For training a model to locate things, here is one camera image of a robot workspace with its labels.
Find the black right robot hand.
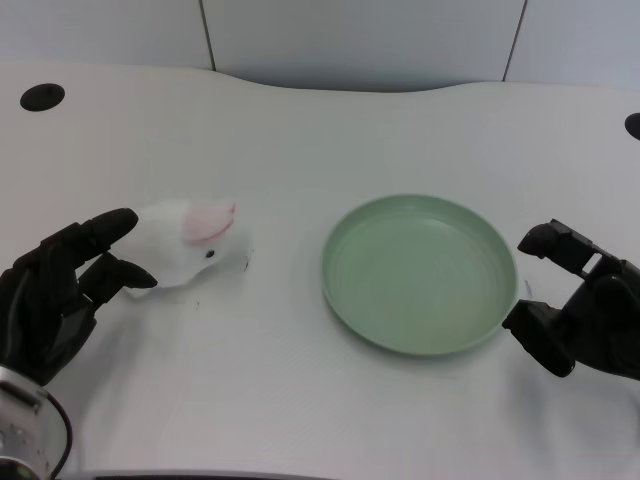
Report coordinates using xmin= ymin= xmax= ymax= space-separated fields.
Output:
xmin=501 ymin=218 xmax=640 ymax=383

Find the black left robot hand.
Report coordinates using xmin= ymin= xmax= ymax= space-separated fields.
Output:
xmin=0 ymin=207 xmax=159 ymax=387

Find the white plush rabbit doll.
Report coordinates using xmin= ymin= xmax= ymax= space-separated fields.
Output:
xmin=116 ymin=198 xmax=254 ymax=300

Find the green round plate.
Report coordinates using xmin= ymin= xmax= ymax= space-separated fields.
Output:
xmin=320 ymin=193 xmax=520 ymax=359

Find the grey wall partition panel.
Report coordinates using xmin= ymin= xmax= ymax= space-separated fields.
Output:
xmin=198 ymin=0 xmax=530 ymax=94

